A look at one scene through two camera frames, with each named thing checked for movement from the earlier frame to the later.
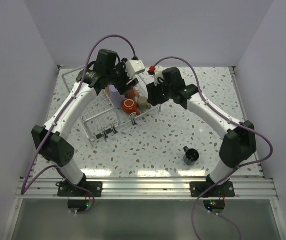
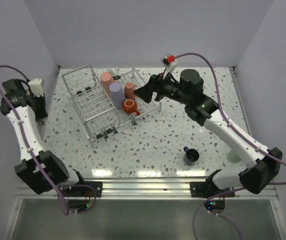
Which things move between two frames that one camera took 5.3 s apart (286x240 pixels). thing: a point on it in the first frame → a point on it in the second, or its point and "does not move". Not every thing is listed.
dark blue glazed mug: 191,156 does not move
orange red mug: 129,106 does not move
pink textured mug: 132,94 does not move
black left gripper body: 119,77 → 39,108
